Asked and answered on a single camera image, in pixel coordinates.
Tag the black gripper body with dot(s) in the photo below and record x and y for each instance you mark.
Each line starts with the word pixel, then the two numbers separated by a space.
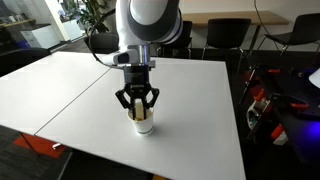
pixel 136 76

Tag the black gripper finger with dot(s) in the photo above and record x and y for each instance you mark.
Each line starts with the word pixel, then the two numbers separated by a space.
pixel 152 98
pixel 124 98

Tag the white paper cup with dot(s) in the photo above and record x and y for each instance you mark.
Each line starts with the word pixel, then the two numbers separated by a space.
pixel 144 127

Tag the white planter box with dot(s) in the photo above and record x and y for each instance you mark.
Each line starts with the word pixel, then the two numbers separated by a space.
pixel 73 30

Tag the green potted plant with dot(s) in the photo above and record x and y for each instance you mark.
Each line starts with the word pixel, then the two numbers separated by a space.
pixel 88 13

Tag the white low cabinet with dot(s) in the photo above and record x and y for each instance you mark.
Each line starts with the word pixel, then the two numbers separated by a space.
pixel 40 36

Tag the long wooden table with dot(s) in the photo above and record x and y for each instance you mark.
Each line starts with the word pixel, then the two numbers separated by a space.
pixel 233 16

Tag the blue bin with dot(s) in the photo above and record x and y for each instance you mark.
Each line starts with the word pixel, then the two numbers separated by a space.
pixel 22 44

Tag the wooden desk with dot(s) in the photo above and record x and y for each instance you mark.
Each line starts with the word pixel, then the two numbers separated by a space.
pixel 16 22

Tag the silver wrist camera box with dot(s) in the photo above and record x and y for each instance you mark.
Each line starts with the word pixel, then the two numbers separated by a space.
pixel 116 58

